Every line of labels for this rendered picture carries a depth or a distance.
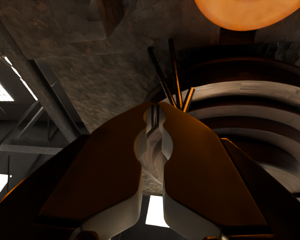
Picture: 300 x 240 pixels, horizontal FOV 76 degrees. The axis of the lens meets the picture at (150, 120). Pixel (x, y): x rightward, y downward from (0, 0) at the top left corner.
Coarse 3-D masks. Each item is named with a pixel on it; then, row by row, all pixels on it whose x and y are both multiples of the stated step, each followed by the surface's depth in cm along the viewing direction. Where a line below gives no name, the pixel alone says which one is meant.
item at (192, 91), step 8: (168, 40) 37; (152, 56) 37; (176, 64) 34; (160, 72) 34; (176, 72) 32; (160, 80) 33; (176, 80) 32; (168, 88) 32; (176, 88) 31; (192, 88) 28; (168, 96) 31; (176, 96) 30; (192, 96) 27; (184, 104) 26
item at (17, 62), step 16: (0, 32) 329; (0, 48) 353; (16, 48) 371; (16, 64) 374; (32, 64) 405; (32, 80) 398; (48, 96) 452; (48, 112) 466; (64, 112) 503; (64, 128) 502; (16, 144) 636; (32, 144) 624; (48, 144) 612; (64, 144) 600
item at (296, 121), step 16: (192, 112) 34; (208, 112) 34; (224, 112) 33; (240, 112) 32; (256, 112) 32; (272, 112) 31; (288, 112) 31; (224, 128) 33; (240, 128) 32; (256, 128) 32; (272, 128) 32; (288, 128) 32; (160, 144) 42; (272, 144) 34; (288, 144) 33; (144, 160) 49; (160, 160) 44; (160, 176) 50
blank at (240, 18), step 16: (208, 0) 26; (224, 0) 25; (240, 0) 25; (256, 0) 24; (272, 0) 24; (288, 0) 24; (208, 16) 27; (224, 16) 27; (240, 16) 26; (256, 16) 26; (272, 16) 25
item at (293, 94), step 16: (240, 64) 35; (192, 80) 36; (208, 80) 32; (224, 80) 31; (240, 80) 30; (256, 80) 30; (272, 80) 29; (288, 80) 32; (160, 96) 40; (208, 96) 33; (224, 96) 33; (240, 96) 32; (256, 96) 32; (272, 96) 31; (288, 96) 31
